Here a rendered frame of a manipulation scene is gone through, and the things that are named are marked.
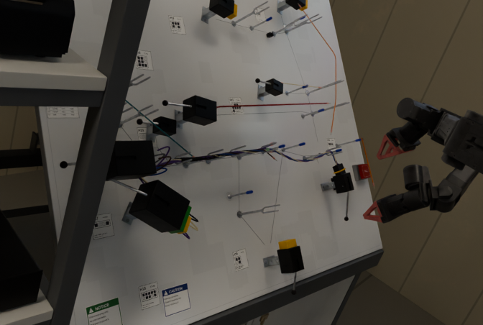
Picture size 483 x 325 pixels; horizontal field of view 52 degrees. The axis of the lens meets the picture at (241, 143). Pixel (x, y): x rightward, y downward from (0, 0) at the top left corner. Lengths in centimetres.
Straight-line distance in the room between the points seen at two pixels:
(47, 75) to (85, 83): 5
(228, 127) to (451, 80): 201
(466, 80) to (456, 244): 97
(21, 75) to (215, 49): 86
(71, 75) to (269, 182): 89
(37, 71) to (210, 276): 75
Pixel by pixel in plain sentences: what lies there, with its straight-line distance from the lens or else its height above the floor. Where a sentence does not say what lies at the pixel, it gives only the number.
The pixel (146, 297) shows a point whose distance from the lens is 114.
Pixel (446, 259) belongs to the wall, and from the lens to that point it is 335.
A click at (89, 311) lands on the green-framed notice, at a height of 94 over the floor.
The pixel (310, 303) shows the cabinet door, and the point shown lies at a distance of 176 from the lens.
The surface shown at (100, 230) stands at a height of 106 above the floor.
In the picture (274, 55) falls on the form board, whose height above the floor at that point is 139.
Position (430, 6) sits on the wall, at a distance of 324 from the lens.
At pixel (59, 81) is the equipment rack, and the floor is 145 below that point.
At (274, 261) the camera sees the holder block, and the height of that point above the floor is 95.
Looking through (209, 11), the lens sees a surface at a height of 148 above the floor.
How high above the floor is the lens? 167
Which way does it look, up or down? 20 degrees down
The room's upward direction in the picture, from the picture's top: 19 degrees clockwise
